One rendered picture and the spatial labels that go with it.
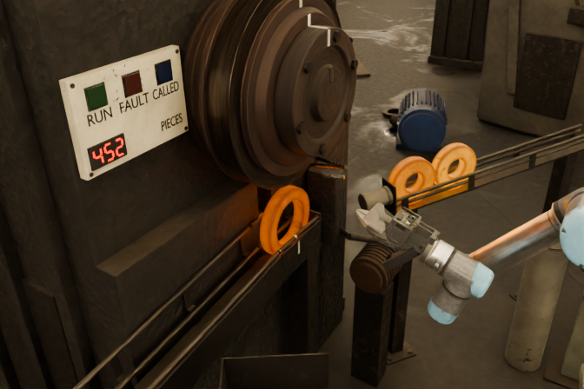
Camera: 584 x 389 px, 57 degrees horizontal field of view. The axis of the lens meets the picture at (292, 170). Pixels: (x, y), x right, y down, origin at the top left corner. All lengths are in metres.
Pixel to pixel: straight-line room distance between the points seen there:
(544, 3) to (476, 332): 2.21
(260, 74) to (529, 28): 2.91
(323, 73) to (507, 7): 2.80
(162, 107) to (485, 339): 1.57
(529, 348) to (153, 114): 1.51
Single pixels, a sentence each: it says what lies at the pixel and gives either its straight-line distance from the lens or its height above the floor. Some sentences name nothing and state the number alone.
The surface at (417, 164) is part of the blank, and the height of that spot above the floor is 0.77.
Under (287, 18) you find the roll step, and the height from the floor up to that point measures 1.28.
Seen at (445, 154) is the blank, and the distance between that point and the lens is 1.71.
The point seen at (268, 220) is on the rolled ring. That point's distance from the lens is 1.31.
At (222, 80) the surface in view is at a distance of 1.04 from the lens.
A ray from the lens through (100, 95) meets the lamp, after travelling 0.97.
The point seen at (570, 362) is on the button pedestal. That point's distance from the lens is 2.14.
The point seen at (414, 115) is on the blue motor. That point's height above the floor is 0.29.
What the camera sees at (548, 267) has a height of 0.45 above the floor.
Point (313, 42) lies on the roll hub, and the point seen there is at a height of 1.24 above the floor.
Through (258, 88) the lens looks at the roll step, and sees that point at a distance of 1.05.
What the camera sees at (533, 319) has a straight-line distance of 2.00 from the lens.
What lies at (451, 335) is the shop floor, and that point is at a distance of 2.21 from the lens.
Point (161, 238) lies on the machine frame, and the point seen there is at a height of 0.87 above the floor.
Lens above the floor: 1.50
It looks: 27 degrees down
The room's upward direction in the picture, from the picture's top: 1 degrees counter-clockwise
